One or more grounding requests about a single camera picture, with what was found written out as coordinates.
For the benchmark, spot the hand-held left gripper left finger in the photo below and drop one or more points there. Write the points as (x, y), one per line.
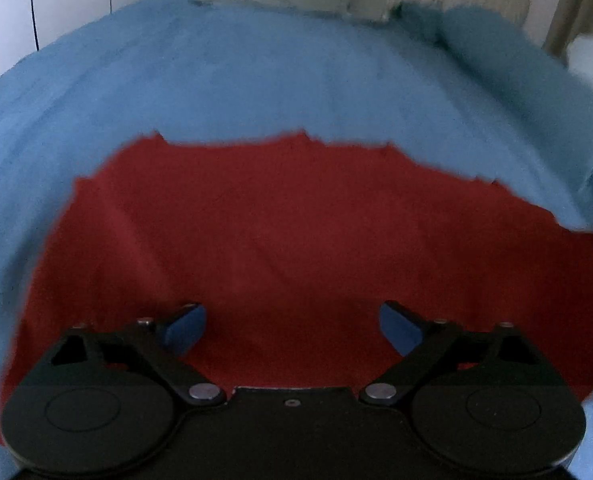
(184, 330)

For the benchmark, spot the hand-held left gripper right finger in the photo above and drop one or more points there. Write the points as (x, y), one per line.
(400, 329)

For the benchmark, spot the red long-sleeved sweater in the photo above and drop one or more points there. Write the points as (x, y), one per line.
(276, 235)

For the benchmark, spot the bed with blue sheet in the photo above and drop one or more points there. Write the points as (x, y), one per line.
(226, 75)

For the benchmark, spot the folded blue duvet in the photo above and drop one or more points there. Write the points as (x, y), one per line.
(501, 60)

